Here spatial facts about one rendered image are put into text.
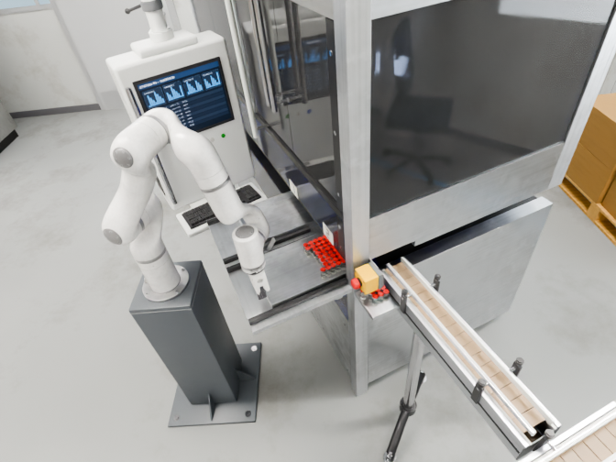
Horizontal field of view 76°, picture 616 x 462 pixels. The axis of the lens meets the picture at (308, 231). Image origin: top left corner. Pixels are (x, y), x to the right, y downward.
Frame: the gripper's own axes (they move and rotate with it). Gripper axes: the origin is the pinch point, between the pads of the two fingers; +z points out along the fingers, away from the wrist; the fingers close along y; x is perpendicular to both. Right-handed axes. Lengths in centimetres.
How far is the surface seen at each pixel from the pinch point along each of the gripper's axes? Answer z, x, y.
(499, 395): -5, -45, -68
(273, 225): 4.1, -18.9, 38.5
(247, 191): 10, -18, 78
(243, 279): 4.4, 3.5, 14.3
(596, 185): 66, -249, 32
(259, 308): 4.3, 2.3, -2.7
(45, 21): -12, 90, 483
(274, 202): 4, -25, 54
